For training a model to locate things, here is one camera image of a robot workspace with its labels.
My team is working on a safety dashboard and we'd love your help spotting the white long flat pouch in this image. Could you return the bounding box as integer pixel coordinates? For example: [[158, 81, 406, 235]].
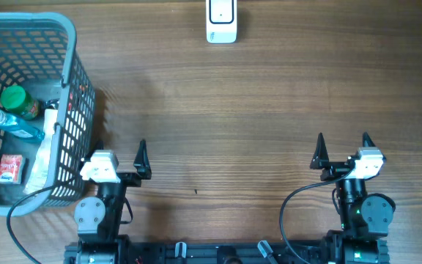
[[23, 109, 58, 194]]

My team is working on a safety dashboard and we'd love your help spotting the grey plastic mesh basket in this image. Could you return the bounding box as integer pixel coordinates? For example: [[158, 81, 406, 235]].
[[0, 12, 95, 216]]

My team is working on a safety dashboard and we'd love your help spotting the green lid jar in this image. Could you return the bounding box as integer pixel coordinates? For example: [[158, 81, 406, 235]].
[[1, 85, 40, 120]]

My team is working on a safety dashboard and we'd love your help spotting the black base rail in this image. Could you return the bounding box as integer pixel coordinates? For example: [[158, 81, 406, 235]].
[[63, 240, 391, 264]]

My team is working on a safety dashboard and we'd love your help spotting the blue mouthwash bottle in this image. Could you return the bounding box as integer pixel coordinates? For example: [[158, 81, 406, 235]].
[[0, 109, 45, 143]]

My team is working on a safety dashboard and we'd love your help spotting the black red snack wrapper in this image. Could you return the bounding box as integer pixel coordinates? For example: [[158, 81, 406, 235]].
[[42, 99, 59, 110]]

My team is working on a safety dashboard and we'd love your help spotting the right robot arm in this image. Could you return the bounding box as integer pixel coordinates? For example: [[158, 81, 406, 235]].
[[308, 133, 396, 264]]

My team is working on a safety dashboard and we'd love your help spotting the red snack packet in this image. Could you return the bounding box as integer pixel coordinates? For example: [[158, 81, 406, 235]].
[[0, 154, 26, 185]]

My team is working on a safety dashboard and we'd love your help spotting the white barcode scanner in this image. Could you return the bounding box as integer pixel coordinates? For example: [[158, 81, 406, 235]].
[[206, 0, 237, 44]]

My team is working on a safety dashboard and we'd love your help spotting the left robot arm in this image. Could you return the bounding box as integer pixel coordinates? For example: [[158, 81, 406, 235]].
[[64, 139, 152, 264]]

